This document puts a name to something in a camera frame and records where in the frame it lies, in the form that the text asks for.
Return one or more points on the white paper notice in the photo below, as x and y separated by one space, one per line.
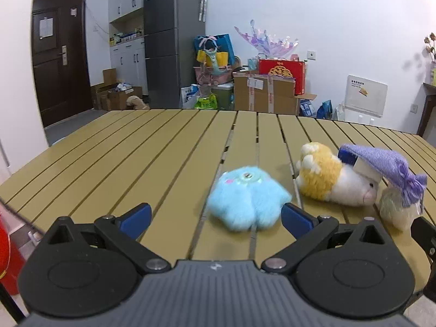
46 27

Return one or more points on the white wall socket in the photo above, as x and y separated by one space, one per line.
311 54
414 108

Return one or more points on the white cabinet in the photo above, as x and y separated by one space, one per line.
127 58

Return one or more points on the iridescent wrapped bouquet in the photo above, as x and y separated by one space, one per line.
269 42

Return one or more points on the red gift box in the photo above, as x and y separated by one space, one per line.
293 75

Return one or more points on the taped cardboard box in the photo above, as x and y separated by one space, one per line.
252 95

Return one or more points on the dark brown door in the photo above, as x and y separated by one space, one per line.
58 75

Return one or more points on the grey refrigerator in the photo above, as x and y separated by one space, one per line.
170 41

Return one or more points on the purple knitted cloth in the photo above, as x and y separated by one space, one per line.
381 160

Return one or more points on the clear plastic bag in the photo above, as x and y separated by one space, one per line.
398 211

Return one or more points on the open cardboard box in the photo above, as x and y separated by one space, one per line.
117 98

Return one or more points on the white and blue bag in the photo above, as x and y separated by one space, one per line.
189 96

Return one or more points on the dried flowers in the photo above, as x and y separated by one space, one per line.
432 46

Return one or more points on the pink storage box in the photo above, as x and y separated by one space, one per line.
223 76

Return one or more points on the blue gift bag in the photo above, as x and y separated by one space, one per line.
223 43

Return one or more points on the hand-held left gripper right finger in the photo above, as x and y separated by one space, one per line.
297 222

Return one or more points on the white wall board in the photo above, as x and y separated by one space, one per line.
366 98

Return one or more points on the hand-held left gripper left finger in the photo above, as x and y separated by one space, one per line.
136 218

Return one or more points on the yellow and white plush toy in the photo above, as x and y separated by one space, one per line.
323 173

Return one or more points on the small cardboard box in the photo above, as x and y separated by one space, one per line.
109 75

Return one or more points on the green cooler box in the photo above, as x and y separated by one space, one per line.
223 94

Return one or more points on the blue packet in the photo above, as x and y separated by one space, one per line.
325 109
308 106

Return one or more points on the red plastic bucket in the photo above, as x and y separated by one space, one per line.
8 262

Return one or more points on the light blue plush toy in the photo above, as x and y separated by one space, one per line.
245 201

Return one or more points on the tan plush toy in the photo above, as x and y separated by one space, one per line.
137 103

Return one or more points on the green vase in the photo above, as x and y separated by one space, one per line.
433 73

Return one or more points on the dark wooden side table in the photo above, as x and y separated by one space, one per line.
427 109

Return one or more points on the yellow gift bag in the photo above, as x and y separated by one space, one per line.
221 58

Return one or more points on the tan folding table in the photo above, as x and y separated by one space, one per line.
153 150

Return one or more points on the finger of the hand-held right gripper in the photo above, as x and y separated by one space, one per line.
423 235

